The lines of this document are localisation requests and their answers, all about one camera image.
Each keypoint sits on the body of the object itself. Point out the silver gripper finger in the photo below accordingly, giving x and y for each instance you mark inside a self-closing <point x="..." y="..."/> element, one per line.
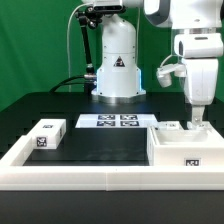
<point x="197" y="115"/>

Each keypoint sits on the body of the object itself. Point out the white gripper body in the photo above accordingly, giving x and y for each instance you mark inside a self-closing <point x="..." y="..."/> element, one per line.
<point x="199" y="54"/>

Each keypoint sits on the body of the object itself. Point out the white cabinet door panel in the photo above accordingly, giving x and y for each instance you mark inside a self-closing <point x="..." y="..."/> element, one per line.
<point x="168" y="125"/>
<point x="205" y="125"/>

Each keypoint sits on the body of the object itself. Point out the white cabinet box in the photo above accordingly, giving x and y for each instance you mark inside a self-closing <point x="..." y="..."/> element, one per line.
<point x="185" y="147"/>

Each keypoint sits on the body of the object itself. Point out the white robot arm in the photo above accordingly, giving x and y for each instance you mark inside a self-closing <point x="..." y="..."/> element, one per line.
<point x="118" y="77"/>

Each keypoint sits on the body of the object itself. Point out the white rectangular block with tags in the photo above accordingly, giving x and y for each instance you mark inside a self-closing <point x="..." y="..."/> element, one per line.
<point x="47" y="133"/>

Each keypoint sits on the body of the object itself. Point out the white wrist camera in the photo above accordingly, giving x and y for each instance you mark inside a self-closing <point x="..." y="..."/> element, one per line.
<point x="164" y="73"/>

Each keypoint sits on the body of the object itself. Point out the white flat tag base plate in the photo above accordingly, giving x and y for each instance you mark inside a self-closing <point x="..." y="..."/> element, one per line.
<point x="116" y="121"/>

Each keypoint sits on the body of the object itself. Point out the black articulated camera mount arm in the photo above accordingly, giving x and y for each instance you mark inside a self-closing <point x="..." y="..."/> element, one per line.
<point x="88" y="19"/>

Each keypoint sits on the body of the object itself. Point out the white U-shaped boundary frame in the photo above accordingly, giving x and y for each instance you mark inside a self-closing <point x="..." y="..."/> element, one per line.
<point x="16" y="175"/>

